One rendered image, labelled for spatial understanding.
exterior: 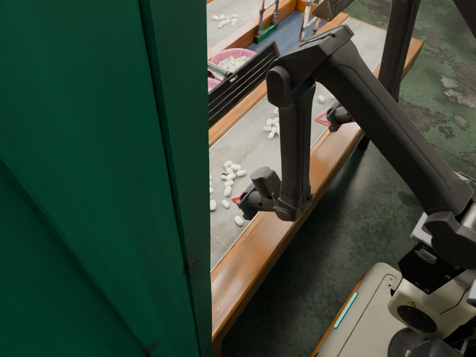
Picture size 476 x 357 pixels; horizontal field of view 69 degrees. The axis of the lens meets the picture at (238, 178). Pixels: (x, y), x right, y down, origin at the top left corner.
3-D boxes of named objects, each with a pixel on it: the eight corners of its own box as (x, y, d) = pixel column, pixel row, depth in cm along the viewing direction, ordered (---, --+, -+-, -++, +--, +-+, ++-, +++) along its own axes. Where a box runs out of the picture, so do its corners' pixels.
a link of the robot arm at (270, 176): (292, 223, 84) (312, 200, 88) (271, 185, 80) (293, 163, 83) (261, 216, 94) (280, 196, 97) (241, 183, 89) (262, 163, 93)
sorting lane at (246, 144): (399, 40, 184) (400, 37, 183) (166, 331, 91) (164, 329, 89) (348, 21, 194) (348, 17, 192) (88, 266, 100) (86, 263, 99)
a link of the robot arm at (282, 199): (289, 75, 54) (327, 45, 58) (261, 66, 57) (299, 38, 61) (292, 231, 85) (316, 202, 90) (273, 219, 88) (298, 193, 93)
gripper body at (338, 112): (324, 116, 114) (343, 112, 108) (337, 100, 119) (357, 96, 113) (331, 132, 116) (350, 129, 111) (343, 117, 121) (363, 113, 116)
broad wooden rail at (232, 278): (409, 71, 192) (425, 41, 177) (202, 370, 98) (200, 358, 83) (388, 63, 195) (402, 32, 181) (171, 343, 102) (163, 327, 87)
